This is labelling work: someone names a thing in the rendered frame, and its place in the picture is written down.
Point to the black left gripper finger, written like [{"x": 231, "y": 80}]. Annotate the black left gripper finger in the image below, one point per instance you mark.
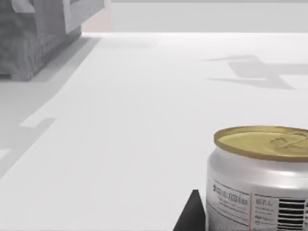
[{"x": 193, "y": 213}]

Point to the silver can with gold lid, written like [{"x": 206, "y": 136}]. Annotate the silver can with gold lid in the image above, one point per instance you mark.
[{"x": 260, "y": 183}]

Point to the grey wooden cabinet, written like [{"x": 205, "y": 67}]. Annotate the grey wooden cabinet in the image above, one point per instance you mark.
[{"x": 36, "y": 33}]

